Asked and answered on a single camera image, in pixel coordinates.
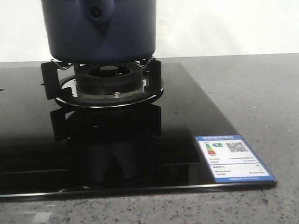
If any black metal pot support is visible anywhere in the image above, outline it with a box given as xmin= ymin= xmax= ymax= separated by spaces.
xmin=41 ymin=58 xmax=164 ymax=109

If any dark blue cooking pot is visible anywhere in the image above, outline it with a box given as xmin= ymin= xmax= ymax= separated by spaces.
xmin=41 ymin=0 xmax=157 ymax=64

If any black gas burner head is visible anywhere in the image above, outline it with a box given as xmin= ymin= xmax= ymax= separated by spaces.
xmin=75 ymin=63 xmax=143 ymax=95

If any blue white energy label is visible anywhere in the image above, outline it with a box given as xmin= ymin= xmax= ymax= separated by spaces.
xmin=195 ymin=135 xmax=276 ymax=183

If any black glass gas stove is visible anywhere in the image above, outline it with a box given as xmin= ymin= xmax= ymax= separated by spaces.
xmin=0 ymin=63 xmax=277 ymax=202

